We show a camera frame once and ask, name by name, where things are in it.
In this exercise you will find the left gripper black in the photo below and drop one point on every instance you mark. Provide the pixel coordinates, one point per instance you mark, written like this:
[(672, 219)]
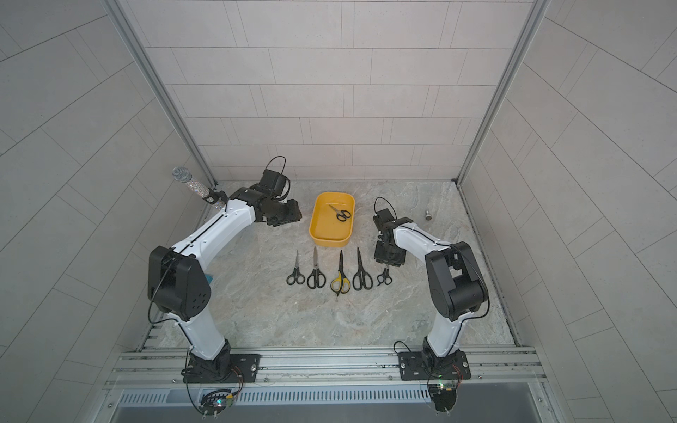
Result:
[(293, 213)]

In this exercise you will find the left circuit board with wires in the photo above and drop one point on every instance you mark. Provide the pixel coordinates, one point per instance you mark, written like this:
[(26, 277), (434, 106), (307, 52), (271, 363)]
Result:
[(215, 402)]

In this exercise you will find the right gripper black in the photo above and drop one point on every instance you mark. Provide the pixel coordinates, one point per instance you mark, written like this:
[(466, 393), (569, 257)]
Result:
[(379, 256)]

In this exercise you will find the small black handled scissors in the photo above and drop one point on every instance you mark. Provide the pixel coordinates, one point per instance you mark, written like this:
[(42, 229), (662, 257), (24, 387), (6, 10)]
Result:
[(296, 278)]

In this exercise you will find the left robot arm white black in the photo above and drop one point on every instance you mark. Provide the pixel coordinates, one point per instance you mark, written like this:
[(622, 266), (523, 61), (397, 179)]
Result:
[(177, 283)]

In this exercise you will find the yellow plastic storage box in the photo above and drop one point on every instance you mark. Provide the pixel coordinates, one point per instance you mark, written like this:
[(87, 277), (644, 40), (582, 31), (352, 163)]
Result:
[(325, 229)]

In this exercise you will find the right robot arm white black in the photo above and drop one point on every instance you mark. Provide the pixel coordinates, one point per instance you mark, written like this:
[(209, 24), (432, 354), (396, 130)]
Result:
[(455, 284)]

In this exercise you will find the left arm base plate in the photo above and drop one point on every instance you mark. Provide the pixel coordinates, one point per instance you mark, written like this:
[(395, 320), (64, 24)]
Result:
[(224, 369)]

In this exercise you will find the glitter microphone on black stand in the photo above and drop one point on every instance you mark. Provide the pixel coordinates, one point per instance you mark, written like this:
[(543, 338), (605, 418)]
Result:
[(217, 199)]

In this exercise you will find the yellow handled scissors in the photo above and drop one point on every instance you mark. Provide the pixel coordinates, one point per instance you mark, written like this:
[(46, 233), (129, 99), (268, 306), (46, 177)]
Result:
[(341, 284)]

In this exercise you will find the slim black handled scissors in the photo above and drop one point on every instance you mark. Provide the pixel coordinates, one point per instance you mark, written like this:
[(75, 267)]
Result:
[(384, 278)]

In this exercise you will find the circuit board with wires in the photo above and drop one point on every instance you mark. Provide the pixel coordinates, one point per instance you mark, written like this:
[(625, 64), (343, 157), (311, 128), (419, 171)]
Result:
[(443, 395), (215, 402)]

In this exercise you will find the large black handled scissors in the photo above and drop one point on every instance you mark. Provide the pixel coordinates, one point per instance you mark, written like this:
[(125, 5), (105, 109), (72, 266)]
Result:
[(316, 279)]

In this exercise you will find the black bladed black scissors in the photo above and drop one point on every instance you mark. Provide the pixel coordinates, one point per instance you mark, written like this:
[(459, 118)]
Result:
[(362, 279)]

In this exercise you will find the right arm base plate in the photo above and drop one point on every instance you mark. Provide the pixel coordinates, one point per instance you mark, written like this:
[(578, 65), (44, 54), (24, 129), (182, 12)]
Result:
[(421, 366)]

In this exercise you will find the right circuit board with wires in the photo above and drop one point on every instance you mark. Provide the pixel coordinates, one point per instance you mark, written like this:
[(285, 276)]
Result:
[(443, 395)]

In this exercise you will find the aluminium mounting rail frame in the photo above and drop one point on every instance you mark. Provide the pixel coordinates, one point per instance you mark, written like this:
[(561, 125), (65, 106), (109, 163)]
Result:
[(325, 366)]

